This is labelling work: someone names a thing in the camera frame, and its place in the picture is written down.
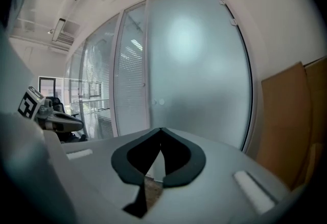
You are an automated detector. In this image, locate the large brown cardboard sheet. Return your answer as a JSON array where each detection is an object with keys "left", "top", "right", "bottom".
[{"left": 255, "top": 61, "right": 312, "bottom": 191}]

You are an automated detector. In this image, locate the long dark ceiling lamp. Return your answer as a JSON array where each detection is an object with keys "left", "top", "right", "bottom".
[{"left": 52, "top": 18, "right": 66, "bottom": 42}]

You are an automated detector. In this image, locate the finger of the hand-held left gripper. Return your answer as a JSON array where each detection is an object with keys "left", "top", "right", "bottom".
[{"left": 48, "top": 111, "right": 85, "bottom": 132}]

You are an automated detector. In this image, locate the frosted glass door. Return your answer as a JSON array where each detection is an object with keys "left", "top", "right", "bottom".
[{"left": 147, "top": 0, "right": 254, "bottom": 152}]

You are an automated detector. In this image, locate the dark-framed window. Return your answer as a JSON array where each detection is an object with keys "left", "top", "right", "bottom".
[{"left": 38, "top": 76, "right": 64, "bottom": 106}]

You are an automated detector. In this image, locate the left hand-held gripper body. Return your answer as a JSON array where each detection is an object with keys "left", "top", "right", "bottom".
[{"left": 17, "top": 85, "right": 55, "bottom": 131}]

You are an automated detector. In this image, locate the wide blinds glass partition panel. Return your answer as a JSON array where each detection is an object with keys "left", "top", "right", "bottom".
[
  {"left": 81, "top": 13, "right": 120, "bottom": 140},
  {"left": 63, "top": 43, "right": 86, "bottom": 116}
]

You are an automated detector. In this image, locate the white printed T-shirt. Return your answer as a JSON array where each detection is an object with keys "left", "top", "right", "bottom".
[{"left": 0, "top": 20, "right": 76, "bottom": 224}]

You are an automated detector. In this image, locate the ceiling air vent grille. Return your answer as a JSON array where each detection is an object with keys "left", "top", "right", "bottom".
[{"left": 58, "top": 20, "right": 80, "bottom": 45}]

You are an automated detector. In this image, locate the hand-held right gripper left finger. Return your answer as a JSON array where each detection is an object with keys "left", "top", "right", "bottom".
[{"left": 43, "top": 127, "right": 162, "bottom": 224}]

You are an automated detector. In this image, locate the narrow blinds glass partition panel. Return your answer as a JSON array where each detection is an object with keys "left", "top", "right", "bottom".
[{"left": 114, "top": 0, "right": 150, "bottom": 138}]

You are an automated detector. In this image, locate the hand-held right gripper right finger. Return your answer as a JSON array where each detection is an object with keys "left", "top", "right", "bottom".
[{"left": 149, "top": 127, "right": 293, "bottom": 224}]

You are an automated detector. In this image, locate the black office chair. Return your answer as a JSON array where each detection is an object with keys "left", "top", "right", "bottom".
[{"left": 45, "top": 96, "right": 87, "bottom": 142}]

